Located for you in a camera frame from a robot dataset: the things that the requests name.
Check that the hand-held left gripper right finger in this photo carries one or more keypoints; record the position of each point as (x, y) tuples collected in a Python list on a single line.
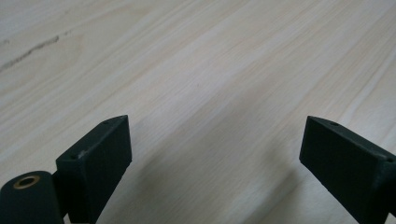
[(345, 161)]

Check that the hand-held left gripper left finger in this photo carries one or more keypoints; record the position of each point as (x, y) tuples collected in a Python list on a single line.
[(93, 174)]

